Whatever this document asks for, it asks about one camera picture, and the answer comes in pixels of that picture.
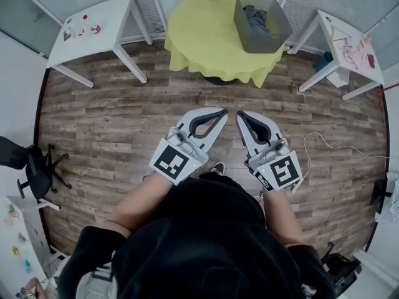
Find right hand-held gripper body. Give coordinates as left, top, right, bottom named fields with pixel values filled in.
left=244, top=138, right=303, bottom=196

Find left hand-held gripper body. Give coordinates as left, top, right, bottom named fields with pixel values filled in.
left=148, top=123, right=209, bottom=186

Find grey plastic basket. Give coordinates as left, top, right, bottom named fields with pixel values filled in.
left=233, top=0, right=293, bottom=54

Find grey clothes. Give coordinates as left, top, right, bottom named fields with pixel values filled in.
left=243, top=4, right=272, bottom=39

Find person's left forearm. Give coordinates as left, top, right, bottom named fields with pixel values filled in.
left=105, top=171, right=175, bottom=233

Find person's right forearm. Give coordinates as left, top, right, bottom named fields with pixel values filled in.
left=263, top=188, right=305, bottom=247

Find round yellow-green table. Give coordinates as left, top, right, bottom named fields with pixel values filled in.
left=164, top=0, right=287, bottom=88

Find teal bag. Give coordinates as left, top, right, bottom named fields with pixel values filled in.
left=314, top=51, right=333, bottom=73

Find person's black clothing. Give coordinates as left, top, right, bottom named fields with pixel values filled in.
left=57, top=173, right=337, bottom=299

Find pink garment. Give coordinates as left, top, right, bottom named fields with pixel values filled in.
left=341, top=42, right=370, bottom=67

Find white crumpled cloth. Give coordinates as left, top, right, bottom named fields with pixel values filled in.
left=386, top=171, right=399, bottom=224

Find white side table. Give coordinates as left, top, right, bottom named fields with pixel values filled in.
left=46, top=0, right=153, bottom=88
left=288, top=9, right=385, bottom=101

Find black office chair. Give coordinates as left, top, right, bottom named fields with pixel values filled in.
left=0, top=135, right=72, bottom=201

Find white desk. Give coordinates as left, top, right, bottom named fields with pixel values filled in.
left=0, top=194, right=60, bottom=299

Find white floor cable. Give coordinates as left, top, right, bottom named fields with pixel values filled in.
left=289, top=131, right=390, bottom=196

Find white rail frame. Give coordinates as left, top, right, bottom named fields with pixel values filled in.
left=352, top=247, right=399, bottom=299

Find light grey harness strap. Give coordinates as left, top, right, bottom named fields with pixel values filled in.
left=76, top=262, right=118, bottom=299

